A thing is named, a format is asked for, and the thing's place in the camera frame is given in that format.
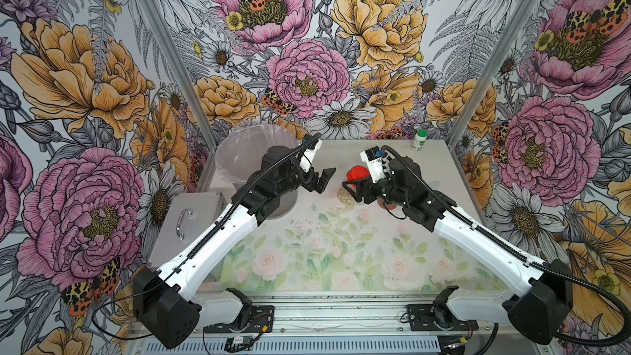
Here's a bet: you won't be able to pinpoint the right black corrugated cable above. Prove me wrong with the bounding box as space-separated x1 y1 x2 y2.
381 145 631 348

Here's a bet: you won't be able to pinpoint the silver aluminium case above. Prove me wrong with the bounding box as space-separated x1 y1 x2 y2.
149 192 227 268

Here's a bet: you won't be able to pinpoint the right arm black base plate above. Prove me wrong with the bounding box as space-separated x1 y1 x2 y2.
406 303 478 332

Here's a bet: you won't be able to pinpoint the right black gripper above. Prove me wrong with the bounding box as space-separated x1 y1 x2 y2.
342 173 409 207

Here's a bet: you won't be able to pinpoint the left aluminium corner post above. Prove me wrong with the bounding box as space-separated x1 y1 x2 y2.
115 0 220 151

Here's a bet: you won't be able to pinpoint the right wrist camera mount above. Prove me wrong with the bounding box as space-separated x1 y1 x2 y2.
360 146 389 183

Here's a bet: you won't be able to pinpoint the left black cable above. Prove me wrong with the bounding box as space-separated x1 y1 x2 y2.
90 132 322 342

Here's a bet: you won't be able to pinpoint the right aluminium corner post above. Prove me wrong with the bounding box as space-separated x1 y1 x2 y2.
446 0 540 150

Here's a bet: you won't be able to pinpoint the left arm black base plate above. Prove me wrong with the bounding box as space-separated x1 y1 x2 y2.
204 305 275 335

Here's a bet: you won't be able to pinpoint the white bottle green cap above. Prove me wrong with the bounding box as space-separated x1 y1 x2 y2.
412 129 428 151

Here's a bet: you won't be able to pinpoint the mesh bin with pink bag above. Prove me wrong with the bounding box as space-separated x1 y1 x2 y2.
211 125 299 202

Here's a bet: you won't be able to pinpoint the red lid peanut jar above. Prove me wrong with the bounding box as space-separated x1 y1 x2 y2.
337 165 371 205

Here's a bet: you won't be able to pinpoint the aluminium corner post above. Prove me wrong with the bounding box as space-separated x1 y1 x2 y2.
115 0 220 151
446 0 540 150

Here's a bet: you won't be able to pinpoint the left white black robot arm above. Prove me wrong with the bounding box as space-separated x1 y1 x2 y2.
132 135 335 349

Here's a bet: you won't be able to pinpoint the aluminium rail frame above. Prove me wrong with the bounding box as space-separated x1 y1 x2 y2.
124 293 563 354

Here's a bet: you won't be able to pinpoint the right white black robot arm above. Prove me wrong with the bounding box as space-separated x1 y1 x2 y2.
343 148 573 344

